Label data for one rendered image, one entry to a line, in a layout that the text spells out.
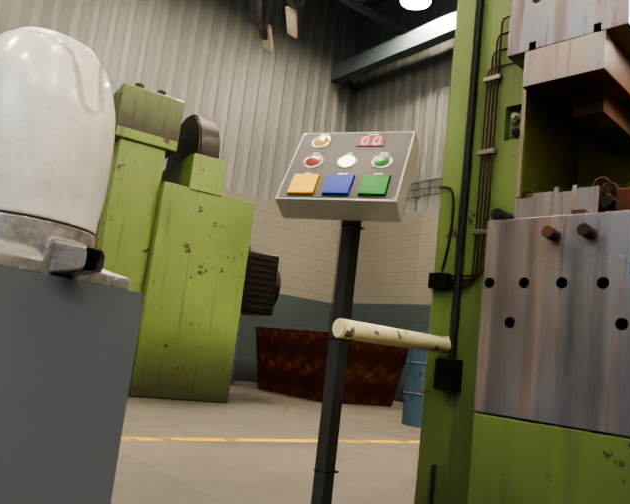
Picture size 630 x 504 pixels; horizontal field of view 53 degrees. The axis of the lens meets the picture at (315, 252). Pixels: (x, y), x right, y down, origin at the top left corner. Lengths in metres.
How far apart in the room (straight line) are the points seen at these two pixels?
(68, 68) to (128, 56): 9.29
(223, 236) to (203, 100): 4.52
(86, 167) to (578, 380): 1.05
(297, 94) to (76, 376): 10.89
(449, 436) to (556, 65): 0.98
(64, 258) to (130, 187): 5.40
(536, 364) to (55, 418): 1.03
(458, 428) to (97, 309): 1.25
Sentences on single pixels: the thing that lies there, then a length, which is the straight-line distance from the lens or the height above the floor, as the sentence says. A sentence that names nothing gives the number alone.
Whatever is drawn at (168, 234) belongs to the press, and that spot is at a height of 1.49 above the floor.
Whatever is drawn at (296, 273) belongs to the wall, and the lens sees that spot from 10.92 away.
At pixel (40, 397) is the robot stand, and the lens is 0.67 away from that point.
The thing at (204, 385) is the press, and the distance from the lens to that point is 6.13.
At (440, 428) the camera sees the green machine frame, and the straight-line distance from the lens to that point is 1.81.
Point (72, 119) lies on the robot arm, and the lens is 0.72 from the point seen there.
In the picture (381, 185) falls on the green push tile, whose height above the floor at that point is 1.00.
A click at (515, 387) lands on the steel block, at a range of 1.47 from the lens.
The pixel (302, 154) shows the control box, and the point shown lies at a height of 1.12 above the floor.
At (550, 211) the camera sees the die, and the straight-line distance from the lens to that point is 1.56.
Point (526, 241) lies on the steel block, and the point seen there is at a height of 0.86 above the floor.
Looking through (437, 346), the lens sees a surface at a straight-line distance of 1.72.
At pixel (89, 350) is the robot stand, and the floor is 0.53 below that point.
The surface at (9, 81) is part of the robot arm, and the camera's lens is 0.73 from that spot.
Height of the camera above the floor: 0.55
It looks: 9 degrees up
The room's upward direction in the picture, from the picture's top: 7 degrees clockwise
